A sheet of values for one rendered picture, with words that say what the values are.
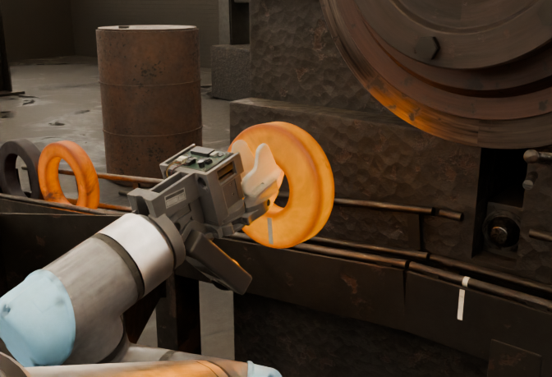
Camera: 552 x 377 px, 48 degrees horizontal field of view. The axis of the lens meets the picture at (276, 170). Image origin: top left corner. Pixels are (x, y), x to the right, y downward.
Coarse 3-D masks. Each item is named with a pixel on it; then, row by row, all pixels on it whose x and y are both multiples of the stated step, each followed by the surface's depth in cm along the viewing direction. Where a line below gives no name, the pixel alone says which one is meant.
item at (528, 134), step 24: (336, 0) 78; (336, 24) 79; (360, 72) 78; (384, 96) 77; (408, 120) 75; (432, 120) 73; (456, 120) 72; (480, 120) 70; (504, 120) 68; (528, 120) 66; (480, 144) 70; (504, 144) 69; (528, 144) 67
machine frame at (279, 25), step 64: (256, 0) 106; (256, 64) 109; (320, 64) 100; (320, 128) 96; (384, 128) 89; (384, 192) 91; (448, 192) 85; (448, 256) 87; (256, 320) 114; (320, 320) 104
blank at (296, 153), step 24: (288, 144) 71; (312, 144) 72; (288, 168) 72; (312, 168) 70; (312, 192) 70; (264, 216) 76; (288, 216) 73; (312, 216) 71; (264, 240) 76; (288, 240) 74
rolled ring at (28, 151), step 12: (12, 144) 142; (24, 144) 141; (0, 156) 147; (12, 156) 147; (24, 156) 140; (36, 156) 140; (0, 168) 148; (12, 168) 149; (36, 168) 139; (0, 180) 149; (12, 180) 150; (36, 180) 139; (12, 192) 148; (36, 192) 140
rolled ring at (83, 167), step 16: (64, 144) 130; (48, 160) 134; (80, 160) 128; (48, 176) 137; (80, 176) 128; (96, 176) 129; (48, 192) 137; (80, 192) 129; (96, 192) 130; (96, 208) 132
